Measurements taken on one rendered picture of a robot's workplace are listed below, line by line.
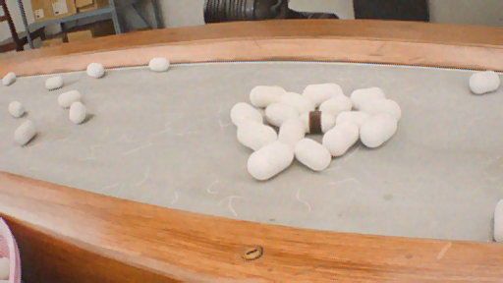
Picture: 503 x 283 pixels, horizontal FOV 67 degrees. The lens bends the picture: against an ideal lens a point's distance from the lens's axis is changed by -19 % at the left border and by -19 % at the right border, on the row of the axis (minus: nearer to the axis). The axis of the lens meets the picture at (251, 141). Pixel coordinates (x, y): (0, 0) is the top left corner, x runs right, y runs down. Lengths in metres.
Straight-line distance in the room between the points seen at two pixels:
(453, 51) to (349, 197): 0.27
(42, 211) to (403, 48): 0.41
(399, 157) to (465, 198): 0.07
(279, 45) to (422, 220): 0.34
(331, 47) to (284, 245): 0.34
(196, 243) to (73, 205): 0.11
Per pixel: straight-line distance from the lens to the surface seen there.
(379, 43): 0.53
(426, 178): 0.32
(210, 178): 0.35
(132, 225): 0.28
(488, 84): 0.45
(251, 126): 0.36
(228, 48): 0.59
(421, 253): 0.23
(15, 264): 0.29
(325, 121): 0.37
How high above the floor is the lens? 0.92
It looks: 29 degrees down
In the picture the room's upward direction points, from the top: 11 degrees counter-clockwise
